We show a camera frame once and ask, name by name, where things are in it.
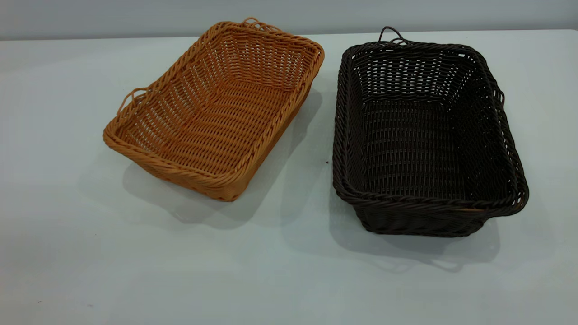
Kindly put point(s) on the dark brown wicker basket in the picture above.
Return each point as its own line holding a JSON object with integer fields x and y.
{"x": 406, "y": 149}

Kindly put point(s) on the light brown wicker basket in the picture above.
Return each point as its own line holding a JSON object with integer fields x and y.
{"x": 216, "y": 117}

